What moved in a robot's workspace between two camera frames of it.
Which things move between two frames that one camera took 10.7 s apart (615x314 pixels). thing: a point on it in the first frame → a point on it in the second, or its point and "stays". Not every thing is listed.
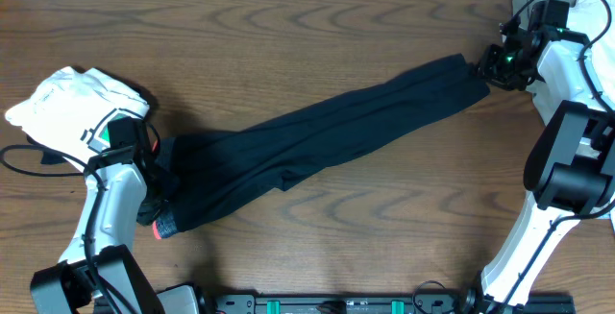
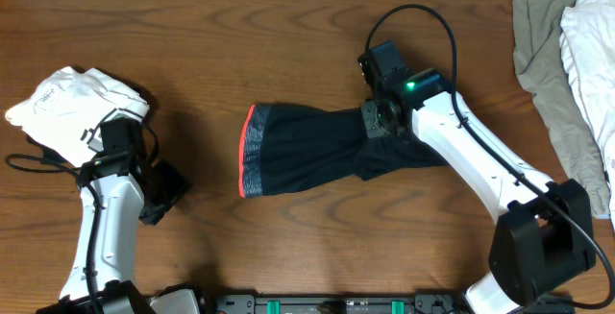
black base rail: x=382 y=303 stays
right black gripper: x=488 y=69 → x=372 y=126
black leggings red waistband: x=204 y=170 → x=284 y=148
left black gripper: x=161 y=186 stays
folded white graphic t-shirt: x=70 y=111 stays
